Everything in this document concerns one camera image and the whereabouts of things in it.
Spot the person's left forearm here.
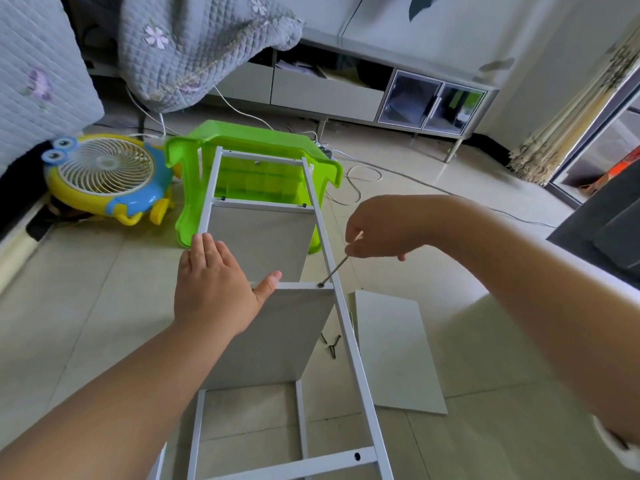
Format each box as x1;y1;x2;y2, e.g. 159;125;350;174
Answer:
0;319;237;480

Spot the white low media cabinet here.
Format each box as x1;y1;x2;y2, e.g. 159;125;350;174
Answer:
206;27;501;164

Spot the green plastic stool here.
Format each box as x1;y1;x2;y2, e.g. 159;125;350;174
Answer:
165;120;344;254

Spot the thin white cable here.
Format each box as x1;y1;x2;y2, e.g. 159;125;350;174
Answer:
124;85;277;140

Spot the white metal rack frame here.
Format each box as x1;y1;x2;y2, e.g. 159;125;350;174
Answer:
186;146;396;480

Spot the small grey shelf panel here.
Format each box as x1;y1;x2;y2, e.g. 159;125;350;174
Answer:
206;200;317;284

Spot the large grey shelf panel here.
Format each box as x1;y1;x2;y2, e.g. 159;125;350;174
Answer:
200;282;336;391

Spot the grey quilted floral blanket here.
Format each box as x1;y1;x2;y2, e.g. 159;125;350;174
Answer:
117;0;306;114

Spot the loose grey shelf panel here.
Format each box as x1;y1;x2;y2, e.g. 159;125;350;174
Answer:
353;290;449;415

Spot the grey quilted sofa cover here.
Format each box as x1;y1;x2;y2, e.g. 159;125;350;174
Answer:
0;0;106;176

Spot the beige patterned curtain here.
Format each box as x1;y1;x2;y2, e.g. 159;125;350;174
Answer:
507;25;640;186

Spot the person's right hand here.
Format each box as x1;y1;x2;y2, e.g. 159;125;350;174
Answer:
345;195;442;262

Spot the person's left hand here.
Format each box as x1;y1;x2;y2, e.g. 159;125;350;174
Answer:
173;233;282;340

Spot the person's right forearm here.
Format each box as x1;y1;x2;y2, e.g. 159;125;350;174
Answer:
429;195;640;445

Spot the looped white cable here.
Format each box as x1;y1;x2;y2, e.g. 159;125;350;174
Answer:
326;165;384;206

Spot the yellow blue cartoon fan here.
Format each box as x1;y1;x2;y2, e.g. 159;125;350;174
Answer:
41;134;176;227

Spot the sliding glass door frame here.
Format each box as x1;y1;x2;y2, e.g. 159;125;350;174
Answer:
547;70;640;208

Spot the dark grey cushion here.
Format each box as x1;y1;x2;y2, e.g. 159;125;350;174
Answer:
546;160;640;291

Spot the orange object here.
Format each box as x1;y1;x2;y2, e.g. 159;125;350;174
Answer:
582;145;640;196

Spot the white sleeve cuff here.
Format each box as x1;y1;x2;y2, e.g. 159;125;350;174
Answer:
591;416;640;474

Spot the long white cable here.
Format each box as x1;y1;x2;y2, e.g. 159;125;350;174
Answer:
330;149;557;229

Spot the silver hex key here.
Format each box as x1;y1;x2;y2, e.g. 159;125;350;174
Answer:
320;232;364;287

